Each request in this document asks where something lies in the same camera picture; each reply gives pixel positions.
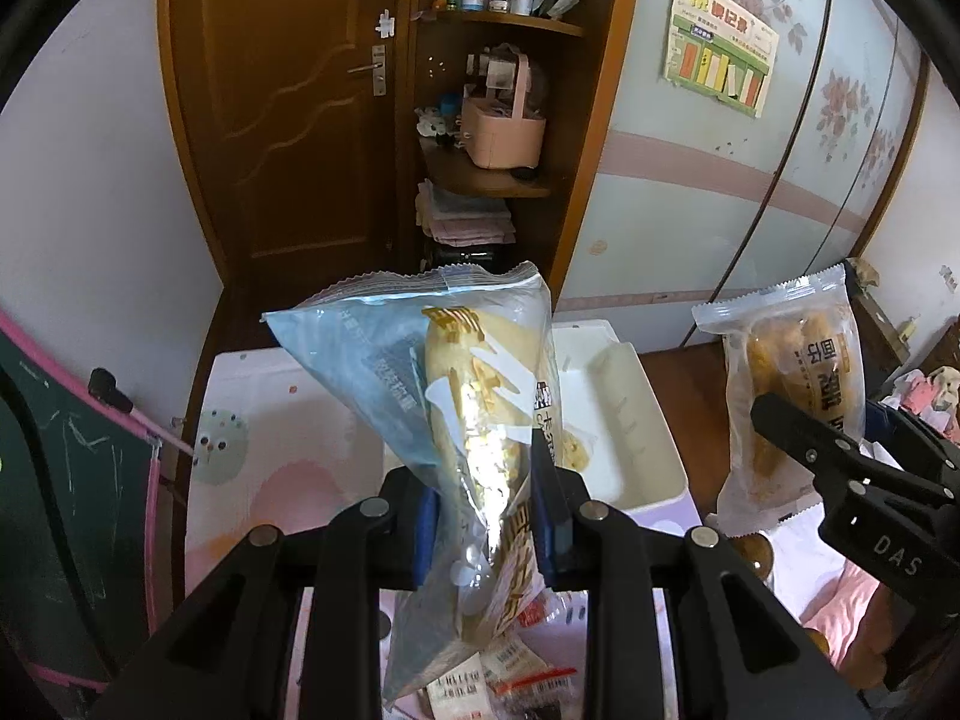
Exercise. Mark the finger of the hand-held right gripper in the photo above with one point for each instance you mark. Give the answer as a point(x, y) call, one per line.
point(922, 442)
point(795, 424)

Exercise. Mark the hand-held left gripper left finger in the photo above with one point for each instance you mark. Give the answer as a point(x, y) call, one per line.
point(424, 540)

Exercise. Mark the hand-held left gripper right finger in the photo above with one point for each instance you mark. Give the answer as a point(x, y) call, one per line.
point(551, 544)

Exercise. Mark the clear orange bread packet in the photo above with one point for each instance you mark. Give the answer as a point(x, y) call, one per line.
point(795, 360)

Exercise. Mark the white storage box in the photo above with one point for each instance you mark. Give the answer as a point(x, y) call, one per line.
point(645, 450)

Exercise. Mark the clear blue bread packet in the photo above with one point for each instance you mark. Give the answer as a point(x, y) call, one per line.
point(480, 390)

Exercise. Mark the pile of clothes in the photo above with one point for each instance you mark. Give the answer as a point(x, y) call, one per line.
point(930, 397)

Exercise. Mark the pink blanket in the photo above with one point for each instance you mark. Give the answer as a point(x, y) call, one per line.
point(844, 615)

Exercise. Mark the dark wooden nightstand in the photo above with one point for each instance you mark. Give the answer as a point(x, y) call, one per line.
point(881, 330)

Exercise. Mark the small white snack packet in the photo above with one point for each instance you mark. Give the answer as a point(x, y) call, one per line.
point(525, 671)

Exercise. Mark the round brown snack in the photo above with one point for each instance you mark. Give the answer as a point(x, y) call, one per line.
point(752, 556)

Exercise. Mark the white barcode snack packet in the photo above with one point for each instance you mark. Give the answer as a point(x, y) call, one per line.
point(454, 694)

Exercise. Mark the pink printed tablecloth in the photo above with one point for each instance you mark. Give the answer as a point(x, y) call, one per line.
point(255, 480)

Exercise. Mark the floral sliding wardrobe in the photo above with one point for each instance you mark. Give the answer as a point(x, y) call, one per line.
point(675, 202)

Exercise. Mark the stack of folded towels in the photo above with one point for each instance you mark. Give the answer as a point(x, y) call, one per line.
point(465, 214)

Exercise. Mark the wooden corner shelf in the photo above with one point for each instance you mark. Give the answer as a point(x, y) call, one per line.
point(577, 165)

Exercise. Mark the black plastic clamp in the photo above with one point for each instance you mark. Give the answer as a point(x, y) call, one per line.
point(109, 388)

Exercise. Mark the small plush toys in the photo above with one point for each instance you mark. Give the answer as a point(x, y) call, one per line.
point(439, 127)

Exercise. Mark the brown wooden door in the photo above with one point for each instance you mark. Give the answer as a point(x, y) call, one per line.
point(285, 127)

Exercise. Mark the white door hook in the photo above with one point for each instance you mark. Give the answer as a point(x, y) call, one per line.
point(385, 24)

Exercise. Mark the green chalkboard with pink frame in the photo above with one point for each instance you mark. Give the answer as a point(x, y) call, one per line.
point(67, 465)

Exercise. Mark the wall poster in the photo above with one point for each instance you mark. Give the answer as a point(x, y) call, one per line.
point(720, 45)

